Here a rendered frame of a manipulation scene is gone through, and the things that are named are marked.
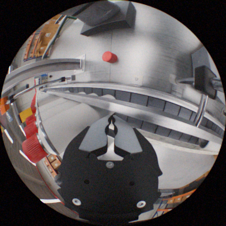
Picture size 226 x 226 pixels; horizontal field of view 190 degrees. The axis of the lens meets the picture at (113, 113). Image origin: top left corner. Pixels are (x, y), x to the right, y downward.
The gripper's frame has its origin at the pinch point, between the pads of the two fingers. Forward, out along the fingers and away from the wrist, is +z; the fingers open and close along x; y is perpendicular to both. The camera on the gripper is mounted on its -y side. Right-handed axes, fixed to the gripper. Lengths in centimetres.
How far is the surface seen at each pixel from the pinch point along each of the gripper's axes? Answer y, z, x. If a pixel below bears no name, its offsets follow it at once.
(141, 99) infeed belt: -2.6, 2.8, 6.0
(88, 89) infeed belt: -3.0, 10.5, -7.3
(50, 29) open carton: -133, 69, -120
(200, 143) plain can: 2.1, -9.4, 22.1
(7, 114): 19, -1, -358
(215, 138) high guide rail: -3.2, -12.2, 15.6
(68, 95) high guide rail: -3.3, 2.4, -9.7
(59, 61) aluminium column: -14.7, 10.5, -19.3
